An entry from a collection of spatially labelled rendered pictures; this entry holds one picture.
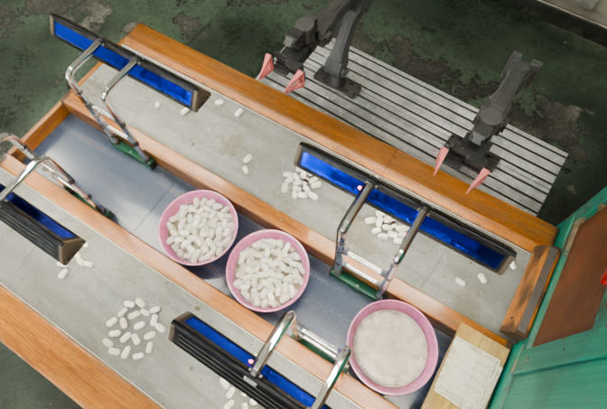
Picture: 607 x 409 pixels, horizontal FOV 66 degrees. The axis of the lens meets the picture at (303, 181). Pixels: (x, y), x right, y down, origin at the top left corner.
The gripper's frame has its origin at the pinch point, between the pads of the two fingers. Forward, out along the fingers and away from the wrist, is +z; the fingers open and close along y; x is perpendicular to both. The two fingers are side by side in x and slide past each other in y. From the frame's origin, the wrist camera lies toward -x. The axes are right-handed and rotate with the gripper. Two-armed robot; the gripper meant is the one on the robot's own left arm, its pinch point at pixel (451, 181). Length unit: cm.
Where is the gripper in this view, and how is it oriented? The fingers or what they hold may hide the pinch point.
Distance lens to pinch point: 131.7
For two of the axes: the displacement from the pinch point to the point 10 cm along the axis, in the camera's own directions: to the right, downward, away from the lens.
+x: 0.4, 4.3, 9.0
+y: 8.2, 5.0, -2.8
